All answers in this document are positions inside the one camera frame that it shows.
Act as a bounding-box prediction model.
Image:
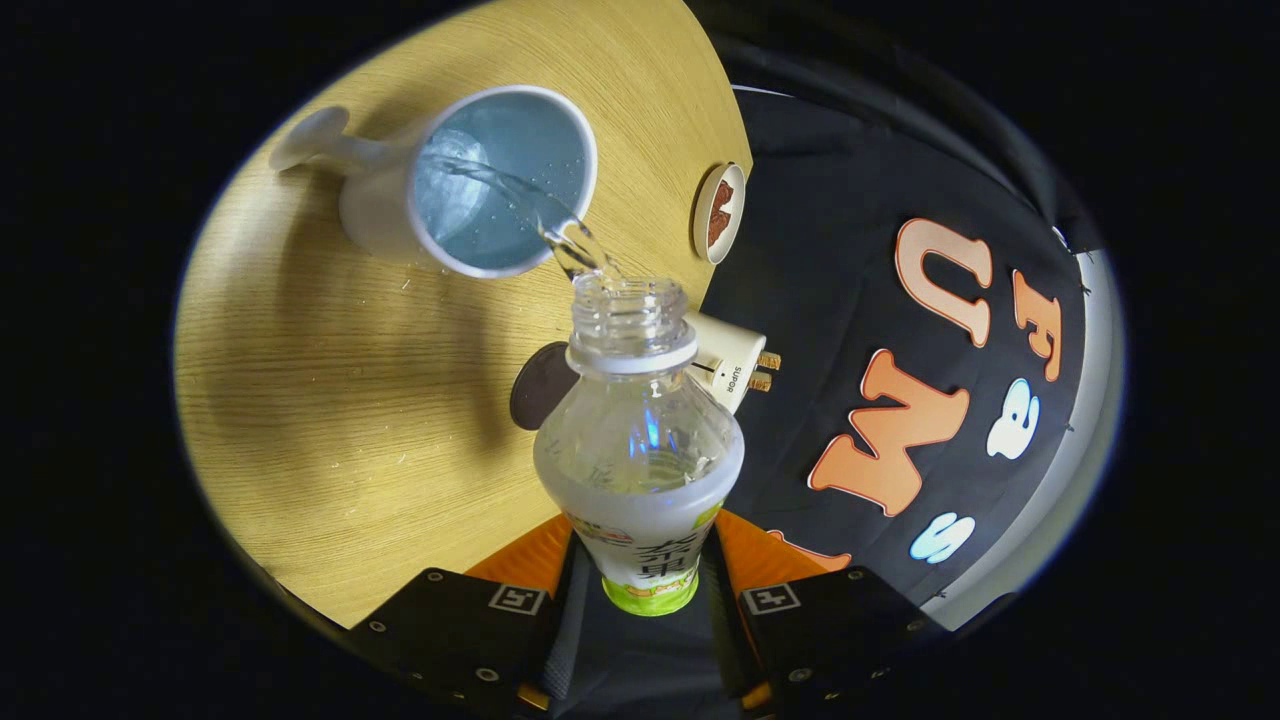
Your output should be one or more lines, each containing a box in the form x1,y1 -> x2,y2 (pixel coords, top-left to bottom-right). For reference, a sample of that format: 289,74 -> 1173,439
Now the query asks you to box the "dark round coaster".
509,341 -> 581,432

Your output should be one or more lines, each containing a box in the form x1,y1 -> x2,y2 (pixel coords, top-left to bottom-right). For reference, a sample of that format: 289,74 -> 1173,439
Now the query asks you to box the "white cup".
268,84 -> 599,280

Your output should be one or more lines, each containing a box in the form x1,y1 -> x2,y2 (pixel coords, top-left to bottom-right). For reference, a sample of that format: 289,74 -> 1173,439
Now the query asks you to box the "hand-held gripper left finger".
352,512 -> 593,716

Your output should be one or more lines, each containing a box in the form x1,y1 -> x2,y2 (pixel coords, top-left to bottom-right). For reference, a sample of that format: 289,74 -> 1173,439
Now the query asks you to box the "wooden table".
173,0 -> 754,629

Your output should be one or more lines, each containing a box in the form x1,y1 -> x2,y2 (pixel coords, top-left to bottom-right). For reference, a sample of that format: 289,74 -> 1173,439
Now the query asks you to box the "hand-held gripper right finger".
700,508 -> 951,716

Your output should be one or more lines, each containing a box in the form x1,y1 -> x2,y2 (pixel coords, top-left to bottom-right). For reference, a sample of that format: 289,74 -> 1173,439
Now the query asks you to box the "white toaster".
683,310 -> 769,415

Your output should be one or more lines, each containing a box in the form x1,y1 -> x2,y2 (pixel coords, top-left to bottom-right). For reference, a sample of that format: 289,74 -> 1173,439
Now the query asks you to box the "clear plastic juice bottle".
533,275 -> 746,617

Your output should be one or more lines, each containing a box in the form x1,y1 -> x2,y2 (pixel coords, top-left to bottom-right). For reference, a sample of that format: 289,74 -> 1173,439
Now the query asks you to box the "white round plate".
691,162 -> 747,265

